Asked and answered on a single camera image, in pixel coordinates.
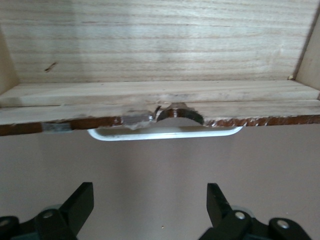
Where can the brown table cloth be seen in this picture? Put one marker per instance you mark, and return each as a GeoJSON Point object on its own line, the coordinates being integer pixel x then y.
{"type": "Point", "coordinates": [160, 175]}

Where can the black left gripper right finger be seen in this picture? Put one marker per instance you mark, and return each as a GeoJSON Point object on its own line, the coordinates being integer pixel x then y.
{"type": "Point", "coordinates": [225, 222]}

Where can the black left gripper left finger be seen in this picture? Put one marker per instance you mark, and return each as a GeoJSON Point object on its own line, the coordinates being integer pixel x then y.
{"type": "Point", "coordinates": [72, 215]}

